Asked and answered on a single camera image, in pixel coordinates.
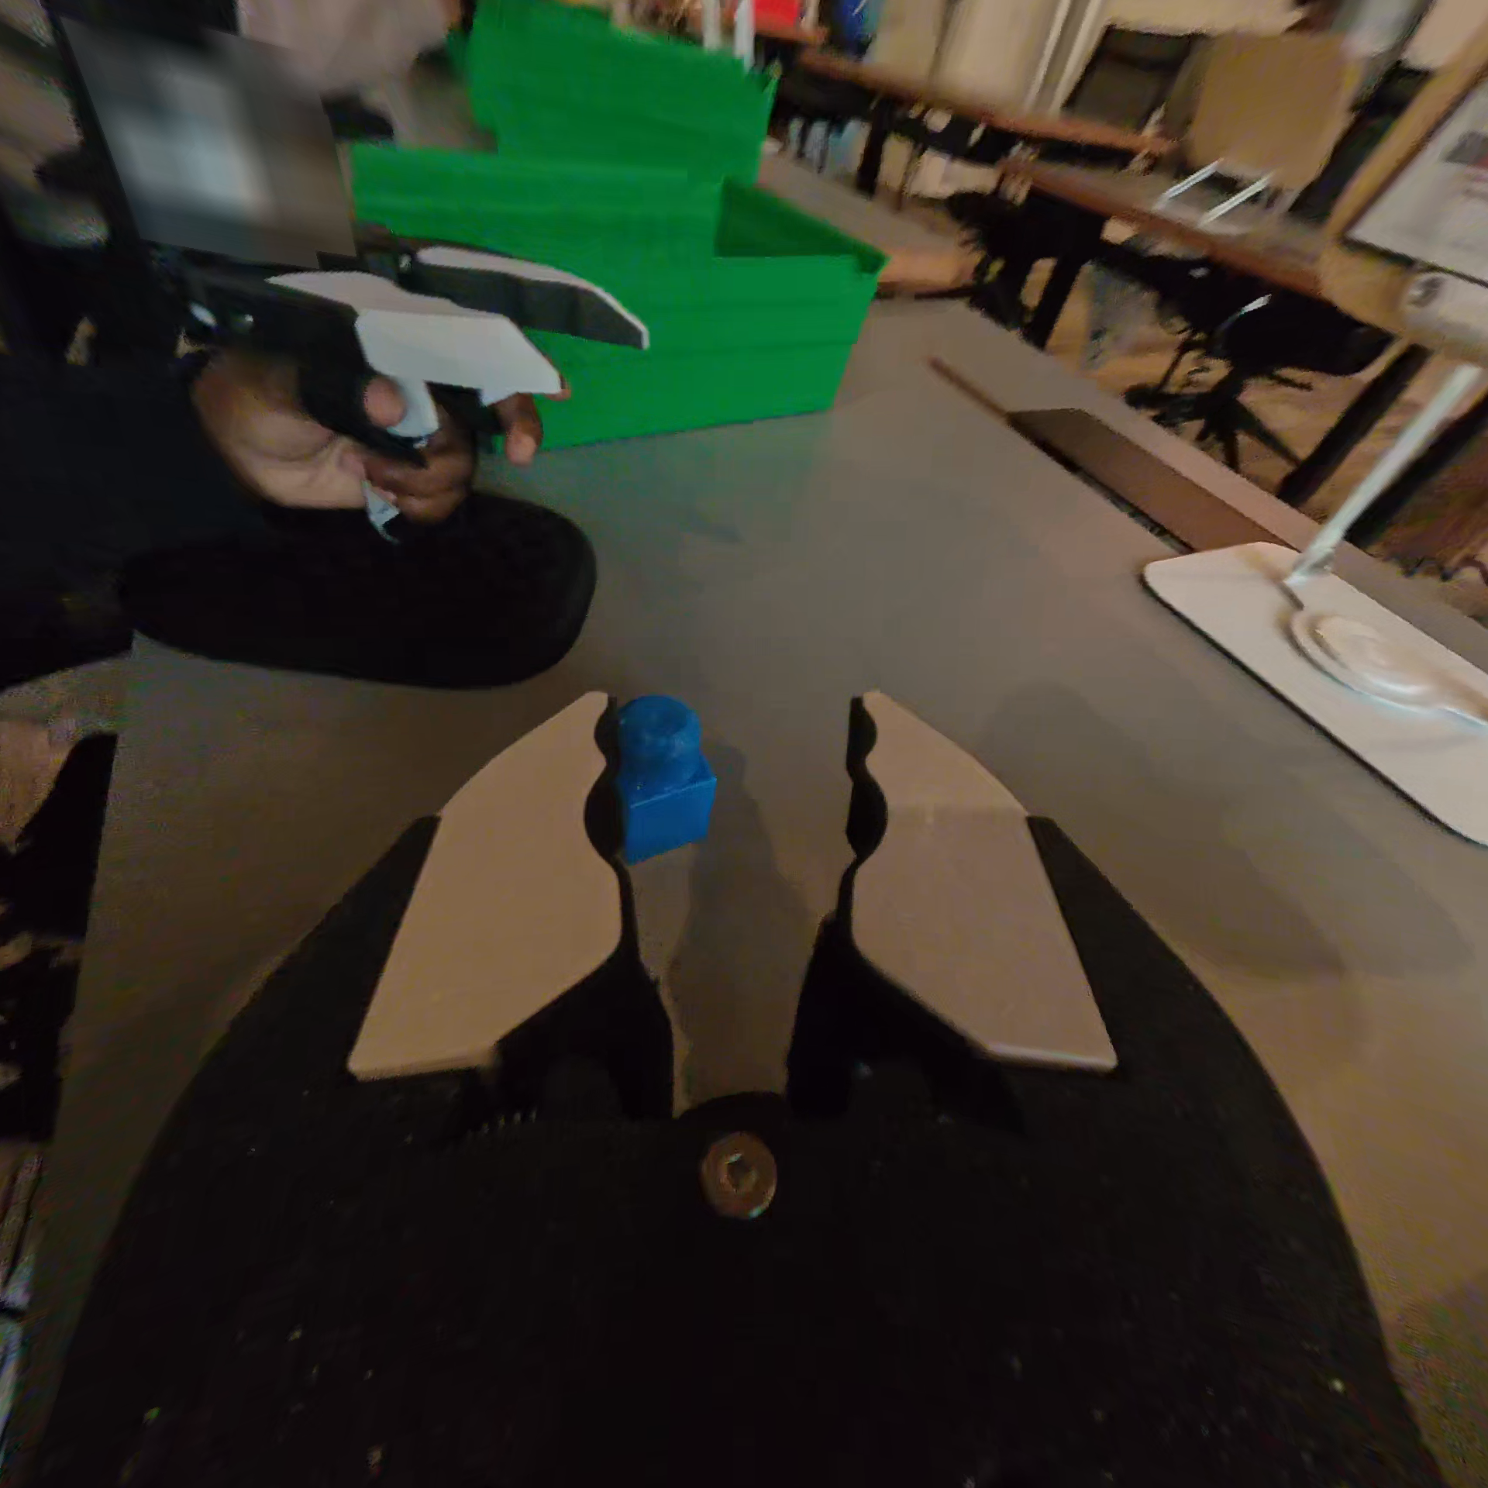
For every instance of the person's left hand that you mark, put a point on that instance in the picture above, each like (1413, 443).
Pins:
(269, 455)

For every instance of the blue toy block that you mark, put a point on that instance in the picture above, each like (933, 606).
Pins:
(667, 801)

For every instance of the wooden framed display board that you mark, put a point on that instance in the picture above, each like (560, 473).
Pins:
(1431, 198)

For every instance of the person's left forearm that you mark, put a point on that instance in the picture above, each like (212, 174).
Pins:
(348, 603)

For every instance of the green plastic bin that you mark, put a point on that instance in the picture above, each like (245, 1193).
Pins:
(616, 105)
(697, 349)

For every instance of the black office chair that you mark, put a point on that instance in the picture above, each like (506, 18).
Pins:
(1255, 349)

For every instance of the white tablet stand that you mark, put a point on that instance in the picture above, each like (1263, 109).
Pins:
(1233, 603)

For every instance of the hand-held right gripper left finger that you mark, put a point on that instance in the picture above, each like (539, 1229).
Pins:
(513, 909)

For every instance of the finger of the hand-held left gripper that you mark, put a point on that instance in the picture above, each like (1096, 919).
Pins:
(453, 341)
(546, 304)

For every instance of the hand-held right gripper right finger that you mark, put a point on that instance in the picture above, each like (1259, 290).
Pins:
(966, 918)

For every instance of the wooden office desk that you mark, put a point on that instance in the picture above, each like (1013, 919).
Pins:
(988, 112)
(1164, 206)

